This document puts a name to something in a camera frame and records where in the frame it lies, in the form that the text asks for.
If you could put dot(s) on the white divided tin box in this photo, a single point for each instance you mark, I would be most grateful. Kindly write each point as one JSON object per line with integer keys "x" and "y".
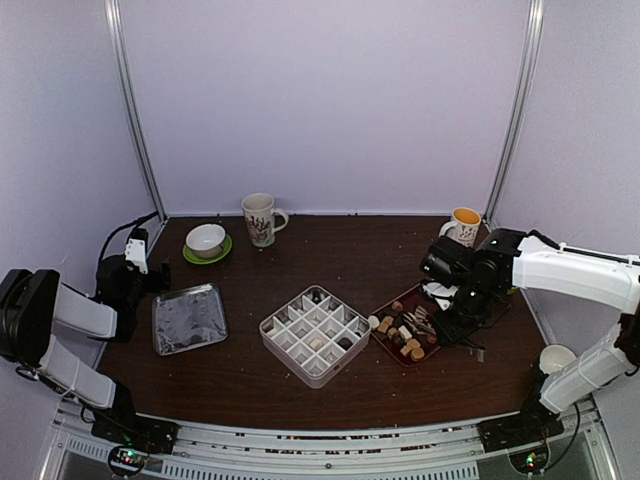
{"x": 315, "y": 313}

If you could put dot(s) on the white bowl off table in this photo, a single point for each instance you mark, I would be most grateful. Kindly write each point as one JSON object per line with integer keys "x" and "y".
{"x": 555, "y": 357}

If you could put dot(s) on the white bowl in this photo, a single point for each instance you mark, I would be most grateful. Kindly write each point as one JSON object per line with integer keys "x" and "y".
{"x": 205, "y": 237}

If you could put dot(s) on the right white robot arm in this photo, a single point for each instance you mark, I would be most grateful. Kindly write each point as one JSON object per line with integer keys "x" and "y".
{"x": 463, "y": 280}

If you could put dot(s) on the bunny print tin lid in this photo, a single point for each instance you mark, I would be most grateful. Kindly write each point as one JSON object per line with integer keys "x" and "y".
{"x": 188, "y": 319}

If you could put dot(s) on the red chocolate tray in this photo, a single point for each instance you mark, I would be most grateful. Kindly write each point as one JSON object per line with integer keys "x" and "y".
{"x": 405, "y": 347}

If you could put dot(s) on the green saucer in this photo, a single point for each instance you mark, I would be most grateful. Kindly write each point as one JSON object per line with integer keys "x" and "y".
{"x": 208, "y": 257}

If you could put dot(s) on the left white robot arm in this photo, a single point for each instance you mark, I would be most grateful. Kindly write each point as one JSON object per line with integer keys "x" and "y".
{"x": 34, "y": 303}

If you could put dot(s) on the tan chocolate in box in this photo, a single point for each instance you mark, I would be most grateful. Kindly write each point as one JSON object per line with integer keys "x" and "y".
{"x": 315, "y": 343}

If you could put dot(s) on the front metal rail base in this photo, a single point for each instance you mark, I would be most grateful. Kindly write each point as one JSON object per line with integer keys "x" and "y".
{"x": 444, "y": 451}

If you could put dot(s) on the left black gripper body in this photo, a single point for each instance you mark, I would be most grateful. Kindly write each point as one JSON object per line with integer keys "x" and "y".
{"x": 155, "y": 284}

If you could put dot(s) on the tall coral print mug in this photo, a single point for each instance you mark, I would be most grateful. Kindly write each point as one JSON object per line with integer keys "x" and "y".
{"x": 263, "y": 219}

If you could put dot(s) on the yellow interior mug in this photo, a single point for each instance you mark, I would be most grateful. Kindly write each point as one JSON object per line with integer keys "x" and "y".
{"x": 462, "y": 227}

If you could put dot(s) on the metal tongs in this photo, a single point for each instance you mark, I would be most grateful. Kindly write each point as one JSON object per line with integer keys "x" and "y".
{"x": 421, "y": 325}

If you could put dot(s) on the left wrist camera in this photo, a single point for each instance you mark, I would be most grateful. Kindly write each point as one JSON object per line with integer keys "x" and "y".
{"x": 136, "y": 249}

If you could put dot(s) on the right aluminium frame post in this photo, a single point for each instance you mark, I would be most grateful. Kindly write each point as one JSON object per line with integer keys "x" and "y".
{"x": 526, "y": 74}

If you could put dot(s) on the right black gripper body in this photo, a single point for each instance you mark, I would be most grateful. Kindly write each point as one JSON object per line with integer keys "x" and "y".
{"x": 464, "y": 323}

